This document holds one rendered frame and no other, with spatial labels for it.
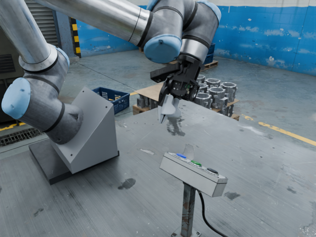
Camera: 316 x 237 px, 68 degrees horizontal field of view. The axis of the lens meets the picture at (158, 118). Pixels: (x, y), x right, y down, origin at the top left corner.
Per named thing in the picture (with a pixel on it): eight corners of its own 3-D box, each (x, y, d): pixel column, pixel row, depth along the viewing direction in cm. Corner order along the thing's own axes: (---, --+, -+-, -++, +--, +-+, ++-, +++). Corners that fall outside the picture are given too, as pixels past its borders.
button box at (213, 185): (222, 196, 62) (229, 177, 62) (211, 198, 56) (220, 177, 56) (170, 169, 72) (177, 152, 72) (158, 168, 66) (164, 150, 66)
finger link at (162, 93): (158, 105, 70) (169, 77, 70) (154, 104, 71) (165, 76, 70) (167, 109, 73) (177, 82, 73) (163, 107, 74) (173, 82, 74)
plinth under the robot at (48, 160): (119, 155, 113) (119, 150, 112) (50, 185, 95) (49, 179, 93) (90, 130, 135) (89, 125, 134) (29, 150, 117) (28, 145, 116)
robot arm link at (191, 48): (175, 37, 71) (189, 51, 79) (169, 52, 72) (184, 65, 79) (201, 40, 66) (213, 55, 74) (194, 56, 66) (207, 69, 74)
